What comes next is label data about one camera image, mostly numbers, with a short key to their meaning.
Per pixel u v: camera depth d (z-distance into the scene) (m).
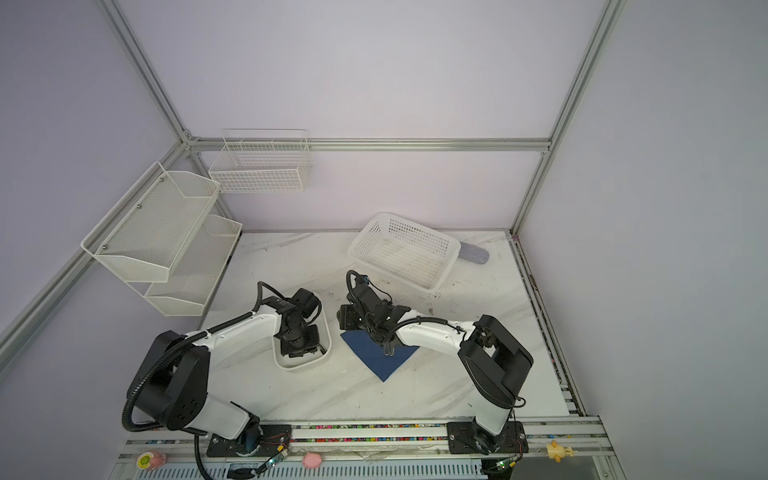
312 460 0.70
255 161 0.96
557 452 0.68
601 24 0.70
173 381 0.44
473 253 1.11
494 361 0.46
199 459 0.71
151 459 0.67
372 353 0.88
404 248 1.15
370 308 0.66
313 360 0.80
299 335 0.73
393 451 0.73
